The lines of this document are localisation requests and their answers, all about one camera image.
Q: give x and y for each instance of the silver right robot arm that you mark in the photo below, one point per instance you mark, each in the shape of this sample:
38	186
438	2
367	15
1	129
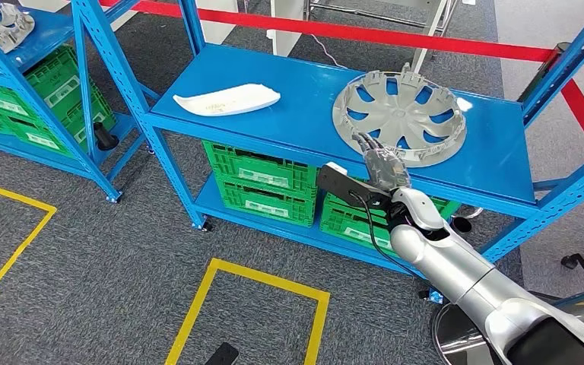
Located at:
453	262

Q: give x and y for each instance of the white board panel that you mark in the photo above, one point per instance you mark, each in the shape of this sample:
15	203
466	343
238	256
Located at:
219	20
120	20

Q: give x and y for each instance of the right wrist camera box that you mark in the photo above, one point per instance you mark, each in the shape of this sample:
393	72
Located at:
337	184

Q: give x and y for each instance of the blue metal shelf rack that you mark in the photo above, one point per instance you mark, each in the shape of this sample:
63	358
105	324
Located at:
297	111
45	35

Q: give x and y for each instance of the chrome stanchion post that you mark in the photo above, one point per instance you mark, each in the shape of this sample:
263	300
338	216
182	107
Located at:
463	337

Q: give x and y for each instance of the grey wheel hubcap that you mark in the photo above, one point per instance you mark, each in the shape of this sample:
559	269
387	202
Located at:
403	113
0	30

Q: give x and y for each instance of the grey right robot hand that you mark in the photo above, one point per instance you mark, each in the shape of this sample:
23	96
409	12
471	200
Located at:
387	169

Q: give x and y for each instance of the white desk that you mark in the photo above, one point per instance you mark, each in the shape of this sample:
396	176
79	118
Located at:
289	25

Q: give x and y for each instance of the white plastic trim part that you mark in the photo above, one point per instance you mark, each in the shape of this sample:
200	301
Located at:
226	100

